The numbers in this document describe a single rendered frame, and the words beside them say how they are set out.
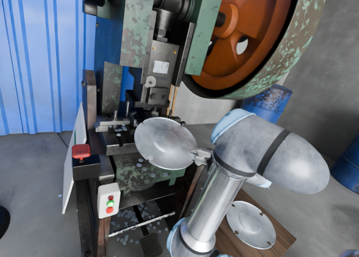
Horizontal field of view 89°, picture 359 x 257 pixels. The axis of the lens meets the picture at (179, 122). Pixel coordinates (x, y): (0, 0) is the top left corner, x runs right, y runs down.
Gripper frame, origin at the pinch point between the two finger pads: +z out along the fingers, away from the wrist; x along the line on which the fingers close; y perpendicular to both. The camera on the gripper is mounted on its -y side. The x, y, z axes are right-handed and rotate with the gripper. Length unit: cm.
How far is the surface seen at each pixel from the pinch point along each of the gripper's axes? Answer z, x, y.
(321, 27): -164, -119, -302
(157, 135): 16.8, -2.8, 1.1
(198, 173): -9.3, 19.8, -11.9
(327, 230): -145, 69, -56
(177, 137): 8.4, -2.7, -3.7
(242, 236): -42, 39, 2
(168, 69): 22.6, -28.0, -16.4
